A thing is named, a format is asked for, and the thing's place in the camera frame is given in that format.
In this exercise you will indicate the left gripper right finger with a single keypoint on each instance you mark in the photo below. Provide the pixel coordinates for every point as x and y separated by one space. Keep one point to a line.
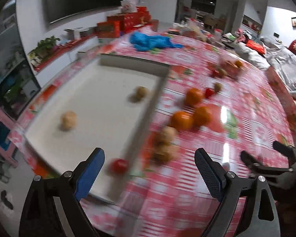
259 216

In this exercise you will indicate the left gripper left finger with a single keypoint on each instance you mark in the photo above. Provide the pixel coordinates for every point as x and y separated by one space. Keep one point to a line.
40 217

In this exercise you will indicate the cherry tomato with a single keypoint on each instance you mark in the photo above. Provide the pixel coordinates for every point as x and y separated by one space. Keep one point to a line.
215 74
209 92
119 166

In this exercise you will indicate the beige longan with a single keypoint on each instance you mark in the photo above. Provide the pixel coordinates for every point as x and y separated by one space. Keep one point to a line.
167 135
68 120

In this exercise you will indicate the orange tangerine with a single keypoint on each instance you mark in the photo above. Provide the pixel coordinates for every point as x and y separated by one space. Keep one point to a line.
202 116
181 121
193 97

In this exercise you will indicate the pink plastic stool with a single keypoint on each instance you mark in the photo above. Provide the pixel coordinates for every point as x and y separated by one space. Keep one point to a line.
7 148

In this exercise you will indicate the beige longan beside tray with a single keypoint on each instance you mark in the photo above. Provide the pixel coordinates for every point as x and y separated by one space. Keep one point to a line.
167 135

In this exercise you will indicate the red strawberry plaid tablecloth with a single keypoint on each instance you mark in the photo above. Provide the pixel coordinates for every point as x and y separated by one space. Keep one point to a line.
171 199

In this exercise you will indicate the brown longan mid table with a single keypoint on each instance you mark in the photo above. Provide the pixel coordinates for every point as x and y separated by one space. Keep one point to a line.
217 87

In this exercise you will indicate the white rectangular tray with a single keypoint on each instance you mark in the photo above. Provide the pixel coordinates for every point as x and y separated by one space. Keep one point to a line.
109 117

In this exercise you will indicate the glass fruit bowl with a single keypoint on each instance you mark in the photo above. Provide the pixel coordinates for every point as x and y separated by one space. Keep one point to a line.
232 65

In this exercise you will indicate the grey blanket covered sofa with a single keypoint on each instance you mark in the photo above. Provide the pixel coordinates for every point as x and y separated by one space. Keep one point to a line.
276 55

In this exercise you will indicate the brown longan near bowl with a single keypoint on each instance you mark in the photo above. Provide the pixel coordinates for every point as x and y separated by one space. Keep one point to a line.
222 73

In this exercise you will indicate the white tv console cabinet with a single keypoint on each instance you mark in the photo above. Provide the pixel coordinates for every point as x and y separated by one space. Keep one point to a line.
47 70

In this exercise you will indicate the green potted plant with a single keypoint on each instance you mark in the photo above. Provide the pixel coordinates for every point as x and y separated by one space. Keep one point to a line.
45 49

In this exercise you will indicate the blue plastic gloves pile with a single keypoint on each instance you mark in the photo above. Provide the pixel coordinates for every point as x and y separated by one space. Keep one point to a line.
142 42

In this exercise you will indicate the red gift boxes stack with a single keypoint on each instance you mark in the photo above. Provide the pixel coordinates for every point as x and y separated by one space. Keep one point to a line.
123 23

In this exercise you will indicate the framed wall picture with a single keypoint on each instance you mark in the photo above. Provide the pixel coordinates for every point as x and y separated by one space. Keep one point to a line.
293 22

